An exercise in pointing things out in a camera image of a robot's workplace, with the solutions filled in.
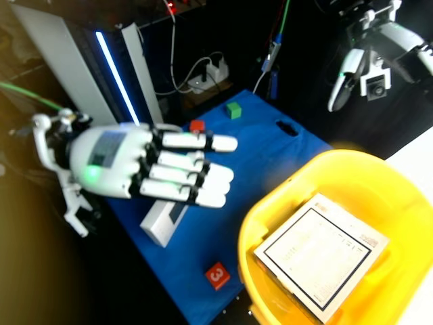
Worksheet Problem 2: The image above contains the white rectangular box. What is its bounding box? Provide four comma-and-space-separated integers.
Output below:
139, 198, 190, 248

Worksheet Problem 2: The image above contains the dark blue box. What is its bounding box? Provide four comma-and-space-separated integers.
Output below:
252, 192, 390, 324

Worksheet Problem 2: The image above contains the white power strip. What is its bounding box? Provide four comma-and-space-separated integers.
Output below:
187, 56, 231, 95

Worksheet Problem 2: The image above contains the yellow plastic bin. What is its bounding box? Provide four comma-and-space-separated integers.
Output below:
237, 148, 433, 325

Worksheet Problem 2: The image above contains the white robot torso column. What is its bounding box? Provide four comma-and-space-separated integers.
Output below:
9, 3, 165, 127

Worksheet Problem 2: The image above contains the green wooden block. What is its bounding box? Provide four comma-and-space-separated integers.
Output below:
225, 102, 242, 120

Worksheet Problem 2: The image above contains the blue cloth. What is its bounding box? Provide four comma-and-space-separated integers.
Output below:
104, 88, 334, 325

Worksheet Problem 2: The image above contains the red block with number three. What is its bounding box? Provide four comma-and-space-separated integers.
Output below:
204, 261, 231, 291

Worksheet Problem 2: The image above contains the blue and grey adapter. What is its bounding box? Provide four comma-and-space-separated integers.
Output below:
262, 33, 283, 72

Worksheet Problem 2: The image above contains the green cable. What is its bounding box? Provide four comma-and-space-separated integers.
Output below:
0, 81, 64, 113
275, 0, 292, 38

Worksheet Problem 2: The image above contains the grey cable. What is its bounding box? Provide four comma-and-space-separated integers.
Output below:
161, 0, 224, 96

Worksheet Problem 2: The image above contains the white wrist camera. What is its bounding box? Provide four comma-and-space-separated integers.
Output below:
359, 66, 392, 102

